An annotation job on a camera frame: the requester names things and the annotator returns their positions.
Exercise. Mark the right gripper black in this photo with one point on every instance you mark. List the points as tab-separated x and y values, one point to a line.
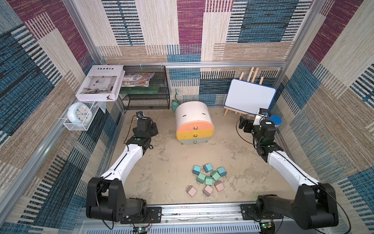
243	123

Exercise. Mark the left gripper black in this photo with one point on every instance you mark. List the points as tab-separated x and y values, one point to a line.
153	128

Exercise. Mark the pink top drawer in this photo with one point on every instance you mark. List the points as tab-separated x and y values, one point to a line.
195	126

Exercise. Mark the white round drawer cabinet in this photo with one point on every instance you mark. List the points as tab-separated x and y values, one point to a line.
192	111

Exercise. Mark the blue plug cube three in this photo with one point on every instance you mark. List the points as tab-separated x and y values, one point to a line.
222	171

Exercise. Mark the yellow drawer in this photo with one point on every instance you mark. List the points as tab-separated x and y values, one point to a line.
195	134

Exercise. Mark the green plug cube one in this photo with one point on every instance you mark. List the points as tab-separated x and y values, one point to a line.
215	175

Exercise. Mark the blue plug cube one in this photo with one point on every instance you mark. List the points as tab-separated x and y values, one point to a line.
196	170

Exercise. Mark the blue plug cube two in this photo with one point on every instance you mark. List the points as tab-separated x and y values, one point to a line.
207	167

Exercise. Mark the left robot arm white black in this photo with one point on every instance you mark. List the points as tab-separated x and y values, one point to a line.
106	199

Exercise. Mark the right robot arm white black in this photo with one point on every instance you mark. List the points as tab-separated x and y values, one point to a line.
315	205

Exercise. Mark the grey bottom drawer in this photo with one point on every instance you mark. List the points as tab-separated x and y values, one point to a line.
193	141

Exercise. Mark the blue lid pencil canister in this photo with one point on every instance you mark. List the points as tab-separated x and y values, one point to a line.
276	120

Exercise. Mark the white board on easel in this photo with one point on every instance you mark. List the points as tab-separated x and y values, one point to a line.
247	97

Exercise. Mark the colourful snack bag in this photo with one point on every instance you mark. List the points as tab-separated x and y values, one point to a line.
137	79

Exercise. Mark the white magazine book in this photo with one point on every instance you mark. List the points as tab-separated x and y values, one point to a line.
102	83

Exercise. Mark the white alarm clock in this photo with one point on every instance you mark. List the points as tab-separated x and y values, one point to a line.
79	113

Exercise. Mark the pink plug cube right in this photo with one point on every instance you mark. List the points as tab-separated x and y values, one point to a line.
219	186

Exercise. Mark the pink plug cube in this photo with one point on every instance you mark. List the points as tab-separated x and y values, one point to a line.
219	186
191	191
208	190

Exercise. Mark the green plug cube three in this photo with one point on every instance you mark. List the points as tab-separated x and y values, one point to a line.
209	180

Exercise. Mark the green plug cube two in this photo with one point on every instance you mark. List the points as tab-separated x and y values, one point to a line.
201	178

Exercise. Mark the pink plug cube left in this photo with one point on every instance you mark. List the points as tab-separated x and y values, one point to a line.
191	191

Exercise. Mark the pink plug cube middle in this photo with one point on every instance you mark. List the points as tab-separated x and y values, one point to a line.
208	190

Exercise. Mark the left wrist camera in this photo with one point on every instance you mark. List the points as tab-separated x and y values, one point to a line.
140	115

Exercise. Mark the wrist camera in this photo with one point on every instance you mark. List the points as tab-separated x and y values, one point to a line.
263	114
140	115

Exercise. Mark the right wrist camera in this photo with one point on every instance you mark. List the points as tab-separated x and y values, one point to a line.
263	114

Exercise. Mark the black wire shelf rack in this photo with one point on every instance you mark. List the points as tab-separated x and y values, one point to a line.
155	96

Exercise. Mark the white wire basket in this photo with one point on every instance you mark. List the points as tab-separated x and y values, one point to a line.
82	127

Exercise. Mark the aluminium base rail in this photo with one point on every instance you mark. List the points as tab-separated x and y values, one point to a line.
200	218

